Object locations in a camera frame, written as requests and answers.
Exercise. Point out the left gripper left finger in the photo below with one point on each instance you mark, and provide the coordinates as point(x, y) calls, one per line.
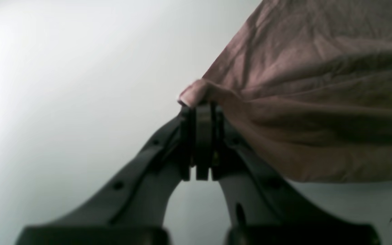
point(130, 208)

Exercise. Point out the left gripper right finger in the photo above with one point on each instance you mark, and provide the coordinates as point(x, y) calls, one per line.
point(264, 208)

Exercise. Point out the mauve pink T-shirt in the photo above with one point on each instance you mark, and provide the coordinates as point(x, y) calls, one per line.
point(308, 84)

